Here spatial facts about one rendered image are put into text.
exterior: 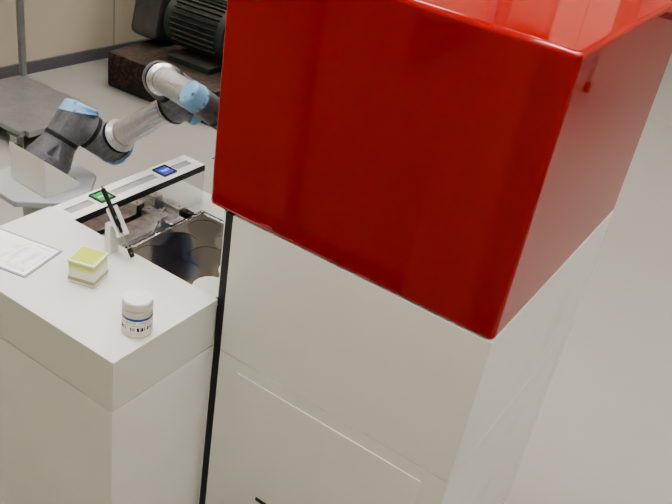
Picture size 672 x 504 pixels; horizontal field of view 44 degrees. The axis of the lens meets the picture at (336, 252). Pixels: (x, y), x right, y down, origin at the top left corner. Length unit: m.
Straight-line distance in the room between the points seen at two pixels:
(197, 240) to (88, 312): 0.53
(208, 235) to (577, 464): 1.72
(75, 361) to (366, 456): 0.72
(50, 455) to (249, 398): 0.53
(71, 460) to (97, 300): 0.43
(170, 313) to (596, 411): 2.14
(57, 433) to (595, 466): 2.05
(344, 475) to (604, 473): 1.52
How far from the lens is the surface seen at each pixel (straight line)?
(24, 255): 2.25
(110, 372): 1.92
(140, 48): 5.94
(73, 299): 2.09
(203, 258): 2.37
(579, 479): 3.34
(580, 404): 3.68
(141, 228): 2.53
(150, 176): 2.67
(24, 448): 2.41
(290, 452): 2.19
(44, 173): 2.77
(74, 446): 2.20
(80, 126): 2.83
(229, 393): 2.23
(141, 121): 2.72
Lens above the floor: 2.18
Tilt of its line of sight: 31 degrees down
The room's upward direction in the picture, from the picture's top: 10 degrees clockwise
